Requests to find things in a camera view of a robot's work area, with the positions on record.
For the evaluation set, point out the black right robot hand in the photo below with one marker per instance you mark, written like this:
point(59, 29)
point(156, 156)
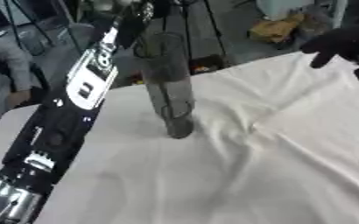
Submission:
point(346, 40)

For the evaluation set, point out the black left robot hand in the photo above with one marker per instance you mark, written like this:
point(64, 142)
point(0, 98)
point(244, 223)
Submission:
point(132, 26)

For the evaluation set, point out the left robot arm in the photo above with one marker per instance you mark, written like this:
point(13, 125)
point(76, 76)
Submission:
point(70, 122)

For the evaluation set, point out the white box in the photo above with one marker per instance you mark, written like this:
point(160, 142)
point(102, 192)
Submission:
point(284, 8)

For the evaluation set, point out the yellow bag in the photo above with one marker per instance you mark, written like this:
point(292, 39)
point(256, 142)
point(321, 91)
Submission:
point(274, 29)

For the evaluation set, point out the black tripod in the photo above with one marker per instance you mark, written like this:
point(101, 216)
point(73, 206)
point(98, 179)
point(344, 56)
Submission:
point(29, 20)
point(210, 26)

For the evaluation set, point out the black crate with coloured items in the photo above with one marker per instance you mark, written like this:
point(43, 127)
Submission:
point(207, 64)

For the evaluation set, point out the person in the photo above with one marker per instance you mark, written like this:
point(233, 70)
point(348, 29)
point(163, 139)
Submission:
point(1, 75)

